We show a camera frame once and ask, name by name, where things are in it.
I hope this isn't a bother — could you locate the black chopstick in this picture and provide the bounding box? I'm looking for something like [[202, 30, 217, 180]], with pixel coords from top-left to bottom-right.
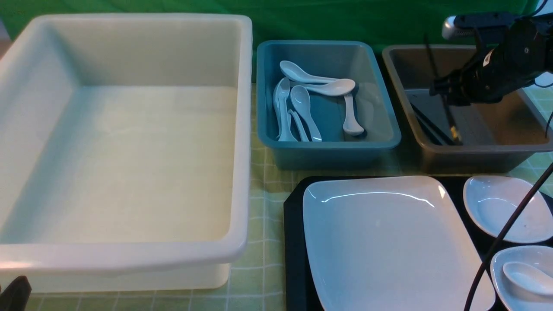
[[423, 32, 462, 146], [411, 104, 455, 146]]

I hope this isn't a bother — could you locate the white small dish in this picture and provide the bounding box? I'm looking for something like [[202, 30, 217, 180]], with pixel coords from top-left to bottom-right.
[[490, 245, 553, 311], [463, 175, 553, 244]]

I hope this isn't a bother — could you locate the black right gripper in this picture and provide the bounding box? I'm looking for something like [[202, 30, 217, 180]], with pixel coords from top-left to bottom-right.
[[430, 43, 540, 106]]

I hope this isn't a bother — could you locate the white ceramic spoon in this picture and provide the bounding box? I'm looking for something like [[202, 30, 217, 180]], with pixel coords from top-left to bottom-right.
[[503, 261, 553, 296]]

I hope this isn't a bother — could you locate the white spoon middle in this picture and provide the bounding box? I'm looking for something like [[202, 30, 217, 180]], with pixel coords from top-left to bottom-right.
[[290, 85, 322, 142]]

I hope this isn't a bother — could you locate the white spoon small handle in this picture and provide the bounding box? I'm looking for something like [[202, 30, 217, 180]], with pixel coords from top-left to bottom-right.
[[288, 109, 310, 142]]

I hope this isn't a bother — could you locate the large white square plate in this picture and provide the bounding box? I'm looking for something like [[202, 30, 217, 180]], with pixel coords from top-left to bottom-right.
[[303, 176, 482, 311]]

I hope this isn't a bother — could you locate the teal plastic bin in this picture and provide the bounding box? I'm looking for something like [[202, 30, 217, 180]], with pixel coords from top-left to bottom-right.
[[256, 41, 402, 171]]

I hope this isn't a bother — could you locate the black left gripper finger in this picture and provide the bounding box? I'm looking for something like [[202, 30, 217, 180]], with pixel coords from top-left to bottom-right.
[[0, 276, 32, 311]]

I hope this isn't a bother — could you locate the black chopstick in bin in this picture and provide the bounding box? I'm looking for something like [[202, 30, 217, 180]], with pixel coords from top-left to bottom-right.
[[411, 104, 455, 146]]

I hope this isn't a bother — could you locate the white spoon left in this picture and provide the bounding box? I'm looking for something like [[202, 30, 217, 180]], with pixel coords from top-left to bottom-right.
[[273, 77, 298, 142]]

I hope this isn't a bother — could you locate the brown plastic bin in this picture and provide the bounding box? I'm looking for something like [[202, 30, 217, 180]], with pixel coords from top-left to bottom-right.
[[382, 45, 552, 174]]

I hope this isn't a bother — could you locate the white spoon right upright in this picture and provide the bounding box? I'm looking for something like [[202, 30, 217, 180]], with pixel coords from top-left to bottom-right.
[[343, 93, 365, 136]]

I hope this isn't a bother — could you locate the large white plastic tub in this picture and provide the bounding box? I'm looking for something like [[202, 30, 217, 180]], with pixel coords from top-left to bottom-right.
[[0, 13, 253, 293]]

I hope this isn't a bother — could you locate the green checkered tablecloth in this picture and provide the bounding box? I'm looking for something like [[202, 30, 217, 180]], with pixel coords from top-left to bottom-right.
[[26, 84, 553, 311]]

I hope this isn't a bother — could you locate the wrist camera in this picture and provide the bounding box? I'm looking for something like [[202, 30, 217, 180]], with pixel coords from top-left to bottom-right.
[[441, 12, 517, 41]]

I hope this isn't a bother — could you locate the white spoon top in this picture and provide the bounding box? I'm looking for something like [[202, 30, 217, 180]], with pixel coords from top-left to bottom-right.
[[279, 60, 339, 83]]

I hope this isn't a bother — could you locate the green backdrop cloth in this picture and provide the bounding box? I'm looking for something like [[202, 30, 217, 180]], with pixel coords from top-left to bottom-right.
[[0, 0, 540, 83]]

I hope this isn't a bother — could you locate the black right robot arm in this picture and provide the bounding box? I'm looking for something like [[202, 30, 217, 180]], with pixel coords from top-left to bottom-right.
[[430, 12, 552, 106]]

